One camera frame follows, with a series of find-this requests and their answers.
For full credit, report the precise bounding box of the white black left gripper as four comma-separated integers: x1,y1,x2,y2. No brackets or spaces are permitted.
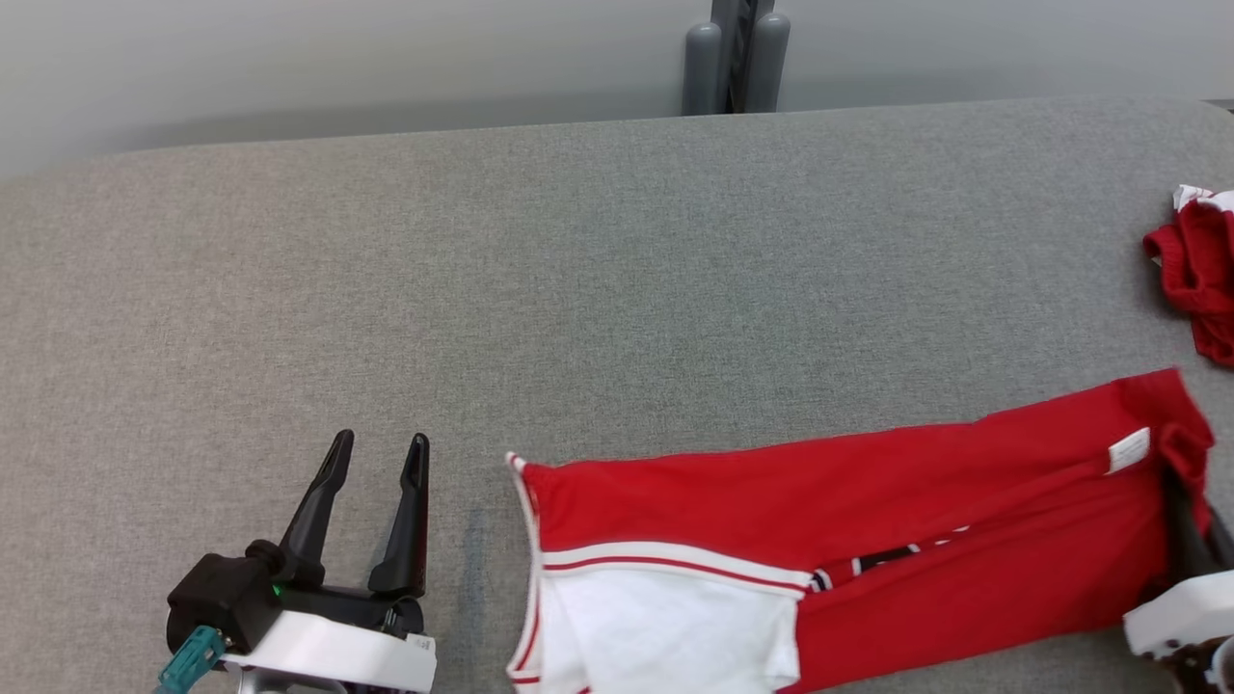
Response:
222,429,438,694

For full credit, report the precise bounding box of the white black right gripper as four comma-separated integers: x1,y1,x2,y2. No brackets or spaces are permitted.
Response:
1123,467,1234,662

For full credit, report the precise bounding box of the red white striped jersey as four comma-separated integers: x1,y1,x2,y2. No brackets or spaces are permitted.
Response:
504,366,1218,694

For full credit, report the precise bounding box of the crumpled red garment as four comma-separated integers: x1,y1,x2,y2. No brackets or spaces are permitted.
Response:
1142,183,1234,369

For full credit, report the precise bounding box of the teal left camera connector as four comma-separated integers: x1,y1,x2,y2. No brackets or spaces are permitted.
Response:
154,625,228,694

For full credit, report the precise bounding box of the grey metal stand post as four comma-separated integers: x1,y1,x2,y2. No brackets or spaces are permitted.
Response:
682,0,791,117

